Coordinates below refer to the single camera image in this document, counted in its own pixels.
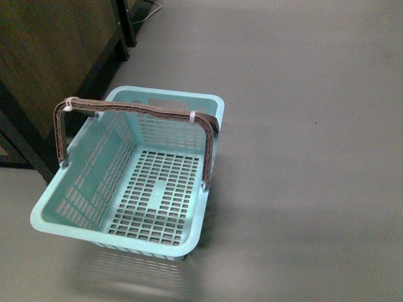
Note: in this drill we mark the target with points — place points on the white zip tie right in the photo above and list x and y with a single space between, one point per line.
192 117

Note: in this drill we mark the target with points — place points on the dark wooden shelf unit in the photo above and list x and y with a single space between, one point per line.
51 50

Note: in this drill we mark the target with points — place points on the light blue plastic basket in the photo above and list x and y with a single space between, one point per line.
131 182

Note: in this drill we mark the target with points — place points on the white zip tie left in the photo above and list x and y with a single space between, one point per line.
68 104

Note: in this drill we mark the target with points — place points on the white zip tie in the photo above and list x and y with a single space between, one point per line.
68 104
192 117

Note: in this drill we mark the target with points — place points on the brown basket handle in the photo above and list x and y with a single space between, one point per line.
209 124

